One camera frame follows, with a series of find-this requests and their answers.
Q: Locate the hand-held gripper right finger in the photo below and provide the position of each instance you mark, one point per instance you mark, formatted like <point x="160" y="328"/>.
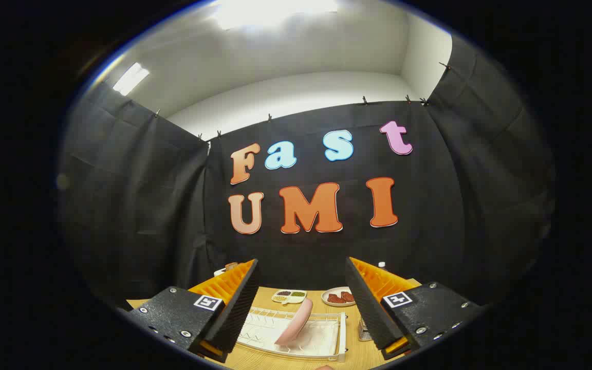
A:
<point x="370" y="308"/>

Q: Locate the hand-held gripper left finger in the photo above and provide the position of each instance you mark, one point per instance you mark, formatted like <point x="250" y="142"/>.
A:
<point x="239" y="308"/>

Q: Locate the pink plate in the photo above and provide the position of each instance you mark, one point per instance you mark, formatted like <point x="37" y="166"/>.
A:
<point x="296" y="321"/>

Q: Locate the white round meat plate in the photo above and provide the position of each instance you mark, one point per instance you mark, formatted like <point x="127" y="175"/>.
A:
<point x="329" y="303"/>

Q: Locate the white divided bean dish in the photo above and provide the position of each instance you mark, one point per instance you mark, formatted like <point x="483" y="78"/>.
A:
<point x="289" y="295"/>

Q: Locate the red meat piece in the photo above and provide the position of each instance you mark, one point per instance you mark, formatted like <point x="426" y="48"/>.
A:
<point x="334" y="298"/>
<point x="348" y="296"/>

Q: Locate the white toaster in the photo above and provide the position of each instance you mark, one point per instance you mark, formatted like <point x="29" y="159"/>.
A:
<point x="219" y="271"/>

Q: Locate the toast slices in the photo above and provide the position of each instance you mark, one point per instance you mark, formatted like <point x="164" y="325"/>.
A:
<point x="230" y="265"/>

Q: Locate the black backdrop cloth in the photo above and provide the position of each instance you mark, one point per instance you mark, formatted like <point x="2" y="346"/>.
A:
<point x="136" y="205"/>

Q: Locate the ceiling light panel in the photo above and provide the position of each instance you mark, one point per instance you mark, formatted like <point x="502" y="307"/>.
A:
<point x="130" y="78"/>
<point x="270" y="10"/>

